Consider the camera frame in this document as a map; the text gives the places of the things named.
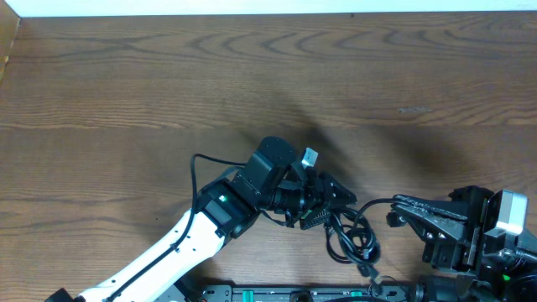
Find black USB cable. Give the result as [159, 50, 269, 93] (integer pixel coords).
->
[323, 197, 399, 284]

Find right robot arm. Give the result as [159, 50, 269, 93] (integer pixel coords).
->
[387, 185, 536, 301]

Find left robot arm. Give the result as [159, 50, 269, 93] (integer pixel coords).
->
[46, 137, 357, 302]

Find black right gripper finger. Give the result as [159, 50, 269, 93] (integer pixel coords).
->
[393, 195, 468, 221]
[386, 205, 477, 252]

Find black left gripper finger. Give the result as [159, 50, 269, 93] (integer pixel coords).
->
[329, 175, 357, 208]
[300, 208, 331, 230]

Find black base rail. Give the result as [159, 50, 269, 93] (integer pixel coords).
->
[196, 285, 409, 302]

